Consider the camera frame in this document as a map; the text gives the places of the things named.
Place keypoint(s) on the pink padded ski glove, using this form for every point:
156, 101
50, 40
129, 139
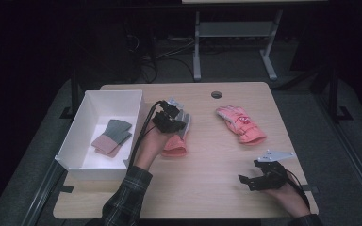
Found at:
174, 149
242, 125

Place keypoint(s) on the white rectangular box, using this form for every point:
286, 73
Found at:
106, 100

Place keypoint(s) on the green cloth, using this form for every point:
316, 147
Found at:
114, 132

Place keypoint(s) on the person's left hand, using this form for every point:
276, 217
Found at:
152, 146

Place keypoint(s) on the pink and grey knit glove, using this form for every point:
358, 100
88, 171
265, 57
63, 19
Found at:
119, 150

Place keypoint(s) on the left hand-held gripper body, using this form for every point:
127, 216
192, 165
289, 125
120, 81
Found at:
166, 121

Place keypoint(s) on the dark metal stand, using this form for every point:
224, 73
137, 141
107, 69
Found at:
74, 94
333, 94

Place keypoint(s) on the white metal table frame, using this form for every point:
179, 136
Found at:
235, 29

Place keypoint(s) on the metal floor rail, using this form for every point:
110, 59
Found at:
355, 169
41, 194

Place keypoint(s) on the black tape strip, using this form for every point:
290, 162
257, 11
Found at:
66, 189
311, 189

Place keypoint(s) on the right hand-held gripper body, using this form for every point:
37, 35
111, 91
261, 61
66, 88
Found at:
271, 177

